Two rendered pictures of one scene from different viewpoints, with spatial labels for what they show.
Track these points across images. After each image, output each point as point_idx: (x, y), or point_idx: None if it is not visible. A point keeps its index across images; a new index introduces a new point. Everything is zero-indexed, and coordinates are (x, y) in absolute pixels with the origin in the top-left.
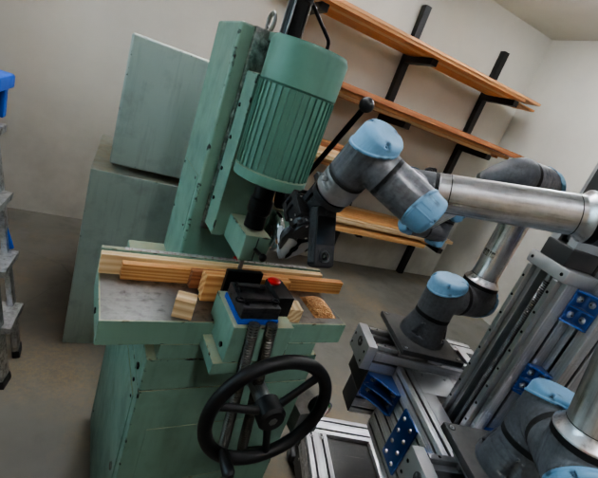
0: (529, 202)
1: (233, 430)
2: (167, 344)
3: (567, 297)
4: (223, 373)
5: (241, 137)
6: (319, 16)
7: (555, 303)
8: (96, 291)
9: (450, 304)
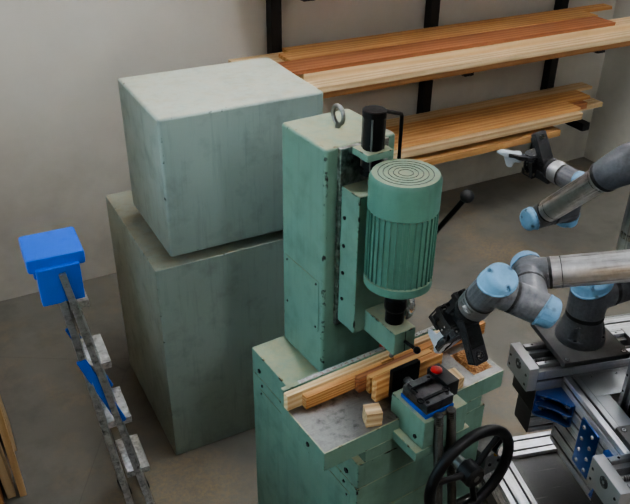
0: (624, 269)
1: None
2: (370, 449)
3: None
4: (424, 456)
5: (359, 250)
6: (391, 112)
7: None
8: (295, 427)
9: (599, 304)
